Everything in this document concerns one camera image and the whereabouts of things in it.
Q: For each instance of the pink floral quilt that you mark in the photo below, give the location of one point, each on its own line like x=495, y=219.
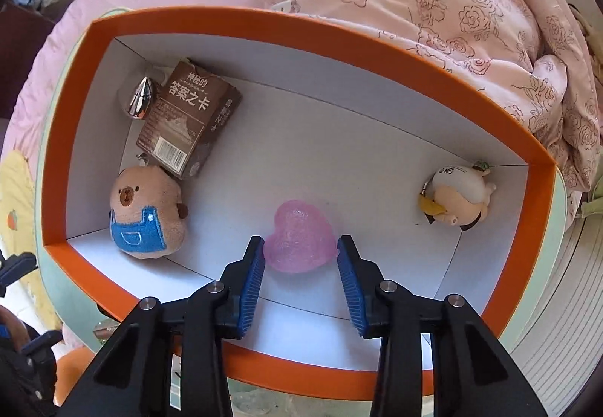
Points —
x=529, y=56

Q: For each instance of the silver cone top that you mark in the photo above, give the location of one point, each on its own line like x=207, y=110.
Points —
x=136, y=98

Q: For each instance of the brown card box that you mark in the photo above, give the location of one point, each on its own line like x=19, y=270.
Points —
x=188, y=116

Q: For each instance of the capybara plush blue overalls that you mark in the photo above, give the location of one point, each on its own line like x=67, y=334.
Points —
x=147, y=217

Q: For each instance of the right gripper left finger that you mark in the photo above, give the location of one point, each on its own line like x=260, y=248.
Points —
x=166, y=359

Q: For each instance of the pink heart jelly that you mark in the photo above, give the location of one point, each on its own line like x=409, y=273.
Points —
x=302, y=240

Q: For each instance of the orange gradient cardboard box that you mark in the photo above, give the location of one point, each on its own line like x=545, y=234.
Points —
x=301, y=68

